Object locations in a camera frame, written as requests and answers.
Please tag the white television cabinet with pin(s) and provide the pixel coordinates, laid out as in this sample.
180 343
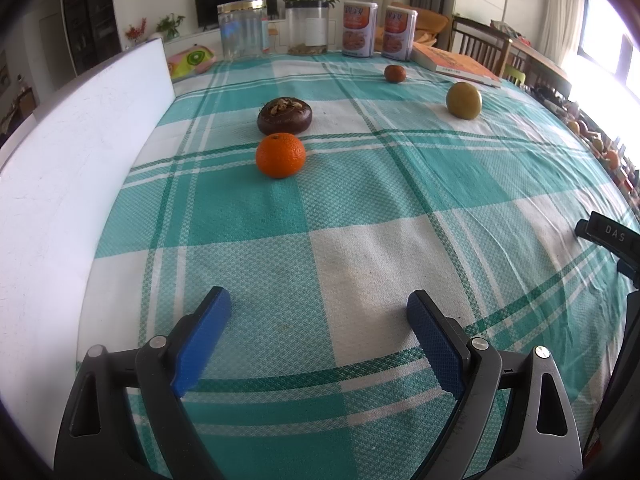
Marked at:
200 37

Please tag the clear container with black lid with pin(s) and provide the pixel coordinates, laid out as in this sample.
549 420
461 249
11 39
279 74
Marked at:
307 27

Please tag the dark water chestnut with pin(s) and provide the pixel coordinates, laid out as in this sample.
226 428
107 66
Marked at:
284 117

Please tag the orange lounge chair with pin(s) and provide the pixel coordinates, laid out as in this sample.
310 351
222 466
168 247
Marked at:
430 22

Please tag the window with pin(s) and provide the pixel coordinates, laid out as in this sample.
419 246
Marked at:
610 50

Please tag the leafy plant in white vase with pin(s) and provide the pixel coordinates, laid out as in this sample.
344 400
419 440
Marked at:
170 25

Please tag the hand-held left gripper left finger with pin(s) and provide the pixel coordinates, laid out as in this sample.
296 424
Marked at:
200 342

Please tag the white and red can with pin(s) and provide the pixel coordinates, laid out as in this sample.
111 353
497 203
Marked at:
400 33
359 30

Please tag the green-brown pear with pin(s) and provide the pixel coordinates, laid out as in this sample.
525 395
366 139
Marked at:
464 101

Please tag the orange book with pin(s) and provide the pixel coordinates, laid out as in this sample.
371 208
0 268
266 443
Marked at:
455 64

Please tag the glass jar with gold rim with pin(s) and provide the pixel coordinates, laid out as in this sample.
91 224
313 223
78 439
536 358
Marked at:
243 30

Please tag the yellow-green plastic stool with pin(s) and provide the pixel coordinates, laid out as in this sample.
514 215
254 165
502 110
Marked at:
515 75

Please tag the dark display cabinet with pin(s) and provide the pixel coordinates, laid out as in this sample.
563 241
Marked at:
90 10

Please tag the red flower bouquet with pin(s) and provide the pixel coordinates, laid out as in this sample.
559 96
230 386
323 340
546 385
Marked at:
136 32

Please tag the kiwi print box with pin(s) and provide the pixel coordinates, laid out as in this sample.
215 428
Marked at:
192 60

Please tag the wooden dining table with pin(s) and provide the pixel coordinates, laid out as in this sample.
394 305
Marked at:
540 62

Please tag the white board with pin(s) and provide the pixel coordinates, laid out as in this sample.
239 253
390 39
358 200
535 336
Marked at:
65 185

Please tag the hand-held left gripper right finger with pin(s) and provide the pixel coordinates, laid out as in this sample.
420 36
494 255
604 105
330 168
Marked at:
435 342

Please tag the green plaid tablecloth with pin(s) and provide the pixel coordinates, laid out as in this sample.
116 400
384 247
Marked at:
350 210

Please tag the white sheer curtain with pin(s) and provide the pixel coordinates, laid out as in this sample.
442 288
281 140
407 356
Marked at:
567 5

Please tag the small orange tangerine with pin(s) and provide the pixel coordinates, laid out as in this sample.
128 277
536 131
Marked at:
280 156

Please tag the small red-brown fruit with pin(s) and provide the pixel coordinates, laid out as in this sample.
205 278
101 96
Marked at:
395 73

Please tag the dark wooden chair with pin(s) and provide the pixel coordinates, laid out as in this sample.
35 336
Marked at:
480 42

